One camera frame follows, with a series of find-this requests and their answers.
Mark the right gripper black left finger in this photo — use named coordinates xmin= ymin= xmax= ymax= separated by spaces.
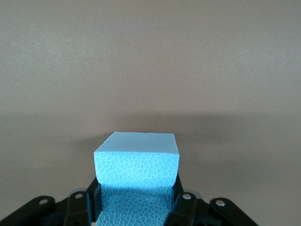
xmin=0 ymin=176 xmax=104 ymax=226

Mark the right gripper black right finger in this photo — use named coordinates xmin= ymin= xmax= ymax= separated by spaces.
xmin=164 ymin=175 xmax=256 ymax=226

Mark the blue foam block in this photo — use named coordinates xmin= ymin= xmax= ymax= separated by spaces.
xmin=93 ymin=131 xmax=181 ymax=226

